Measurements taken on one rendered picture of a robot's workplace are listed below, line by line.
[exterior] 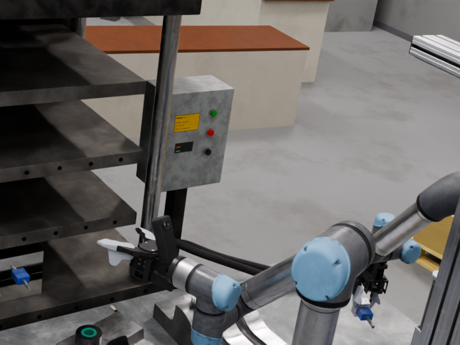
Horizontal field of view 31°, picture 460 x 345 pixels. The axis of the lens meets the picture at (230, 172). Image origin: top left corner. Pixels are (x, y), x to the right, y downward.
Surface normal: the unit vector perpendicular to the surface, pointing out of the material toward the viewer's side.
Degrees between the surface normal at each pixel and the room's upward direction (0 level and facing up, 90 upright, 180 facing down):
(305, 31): 90
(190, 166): 90
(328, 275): 82
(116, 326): 0
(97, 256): 0
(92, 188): 0
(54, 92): 90
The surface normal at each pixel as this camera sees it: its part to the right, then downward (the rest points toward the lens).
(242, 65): 0.48, 0.42
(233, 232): 0.14, -0.90
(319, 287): -0.52, 0.15
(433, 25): -0.85, 0.10
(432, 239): -0.72, 0.19
